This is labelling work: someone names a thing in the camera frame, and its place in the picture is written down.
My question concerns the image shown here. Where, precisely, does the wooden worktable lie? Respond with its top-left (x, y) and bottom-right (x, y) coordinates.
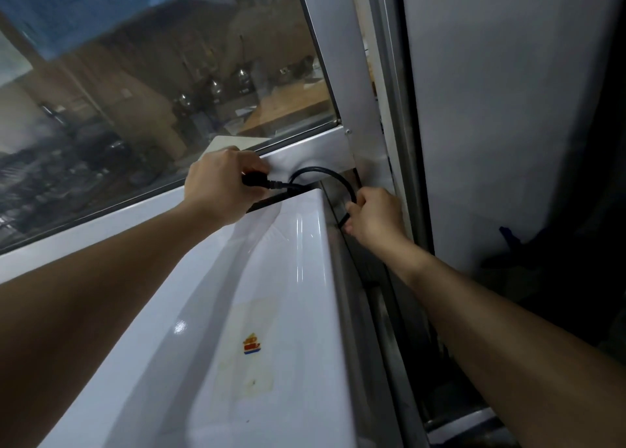
top-left (237, 79), bottom-right (333, 136)

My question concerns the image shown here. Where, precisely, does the black power cord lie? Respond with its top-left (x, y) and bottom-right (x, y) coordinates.
top-left (241, 165), bottom-right (359, 228)

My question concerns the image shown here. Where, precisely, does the person's right hand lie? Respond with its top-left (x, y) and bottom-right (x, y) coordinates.
top-left (344, 186), bottom-right (410, 258)

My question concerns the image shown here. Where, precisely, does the person's left forearm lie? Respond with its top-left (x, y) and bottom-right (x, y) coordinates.
top-left (0, 203), bottom-right (226, 448)

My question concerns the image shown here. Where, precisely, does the blue paper notice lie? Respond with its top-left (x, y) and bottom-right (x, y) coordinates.
top-left (0, 0), bottom-right (206, 62)

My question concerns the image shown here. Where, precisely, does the blue plastic clip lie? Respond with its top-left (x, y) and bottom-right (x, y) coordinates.
top-left (498, 226), bottom-right (524, 253)

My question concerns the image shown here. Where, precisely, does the white microwave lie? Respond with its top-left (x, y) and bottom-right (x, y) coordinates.
top-left (37, 188), bottom-right (358, 448)

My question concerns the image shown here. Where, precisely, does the person's right forearm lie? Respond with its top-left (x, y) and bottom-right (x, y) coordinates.
top-left (389, 239), bottom-right (626, 448)

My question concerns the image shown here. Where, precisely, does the person's left hand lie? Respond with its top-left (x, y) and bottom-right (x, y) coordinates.
top-left (181, 145), bottom-right (271, 228)

